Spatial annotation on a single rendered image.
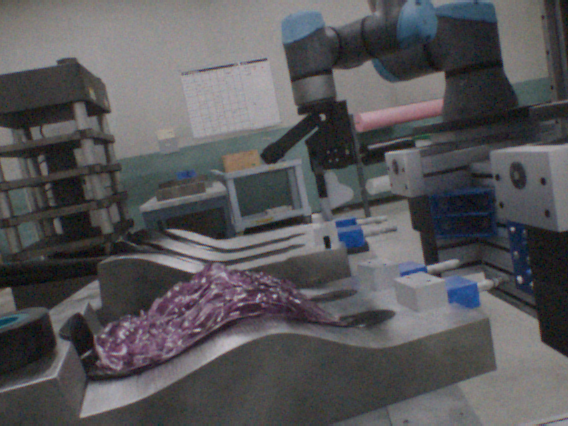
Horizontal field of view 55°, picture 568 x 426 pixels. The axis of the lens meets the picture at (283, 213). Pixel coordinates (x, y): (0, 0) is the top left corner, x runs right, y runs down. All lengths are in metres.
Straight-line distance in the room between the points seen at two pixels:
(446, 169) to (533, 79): 7.56
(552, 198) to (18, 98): 4.44
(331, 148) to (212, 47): 6.46
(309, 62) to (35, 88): 3.96
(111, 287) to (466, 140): 0.72
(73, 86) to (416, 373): 4.34
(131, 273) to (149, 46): 6.60
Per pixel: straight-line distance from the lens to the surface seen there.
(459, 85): 1.17
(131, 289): 0.86
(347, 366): 0.51
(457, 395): 0.54
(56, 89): 4.73
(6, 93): 4.83
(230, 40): 7.39
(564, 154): 0.65
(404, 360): 0.53
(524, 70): 8.61
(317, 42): 0.95
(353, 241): 0.85
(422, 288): 0.59
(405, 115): 6.56
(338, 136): 0.95
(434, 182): 1.12
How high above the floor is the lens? 1.05
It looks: 7 degrees down
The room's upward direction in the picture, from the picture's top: 11 degrees counter-clockwise
